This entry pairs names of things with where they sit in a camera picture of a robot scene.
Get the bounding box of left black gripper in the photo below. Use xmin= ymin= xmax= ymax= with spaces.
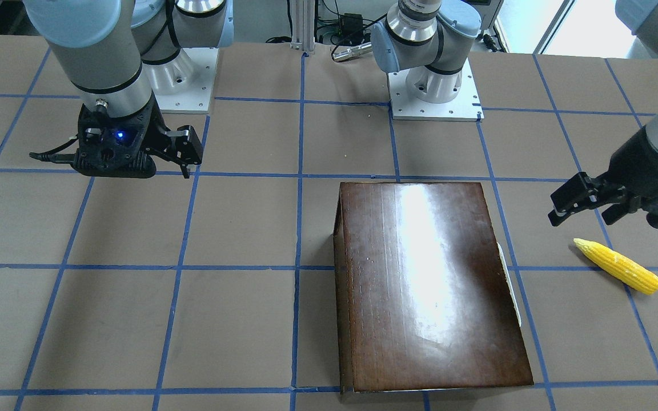
xmin=548 ymin=127 xmax=658 ymax=229

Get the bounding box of light wood drawer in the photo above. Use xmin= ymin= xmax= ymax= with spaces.
xmin=497 ymin=243 xmax=523 ymax=328

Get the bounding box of yellow corn cob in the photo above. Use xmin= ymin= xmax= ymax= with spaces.
xmin=573 ymin=237 xmax=658 ymax=296

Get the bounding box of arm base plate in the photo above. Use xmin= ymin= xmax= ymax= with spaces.
xmin=387 ymin=59 xmax=485 ymax=122
xmin=143 ymin=49 xmax=220 ymax=114

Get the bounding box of black electronics box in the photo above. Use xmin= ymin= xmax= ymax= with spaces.
xmin=338 ymin=13 xmax=364 ymax=36

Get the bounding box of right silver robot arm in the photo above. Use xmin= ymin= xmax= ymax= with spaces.
xmin=23 ymin=1 xmax=234 ymax=179

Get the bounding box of dark brown wooden cabinet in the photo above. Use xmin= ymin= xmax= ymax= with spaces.
xmin=332 ymin=182 xmax=533 ymax=395

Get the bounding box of silver metal cylinder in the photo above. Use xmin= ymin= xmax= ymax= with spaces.
xmin=331 ymin=42 xmax=372 ymax=63

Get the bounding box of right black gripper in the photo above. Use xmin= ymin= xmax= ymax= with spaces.
xmin=71 ymin=95 xmax=204 ymax=179

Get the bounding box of aluminium frame post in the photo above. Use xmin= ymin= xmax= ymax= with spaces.
xmin=289 ymin=0 xmax=316 ymax=55

